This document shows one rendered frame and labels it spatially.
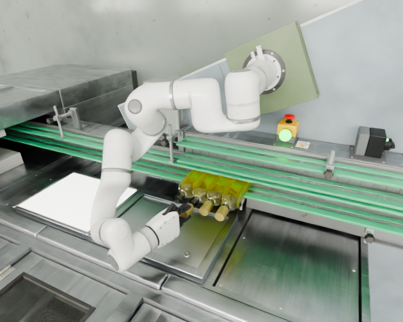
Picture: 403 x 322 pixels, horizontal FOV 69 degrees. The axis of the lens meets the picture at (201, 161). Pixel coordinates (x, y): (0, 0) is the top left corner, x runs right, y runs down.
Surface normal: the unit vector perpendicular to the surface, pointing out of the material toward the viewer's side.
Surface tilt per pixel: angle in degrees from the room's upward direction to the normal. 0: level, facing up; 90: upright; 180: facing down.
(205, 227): 90
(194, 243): 90
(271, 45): 2
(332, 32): 0
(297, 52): 2
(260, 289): 91
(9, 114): 90
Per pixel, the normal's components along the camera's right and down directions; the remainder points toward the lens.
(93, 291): -0.01, -0.88
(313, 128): -0.43, 0.43
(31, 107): 0.90, 0.18
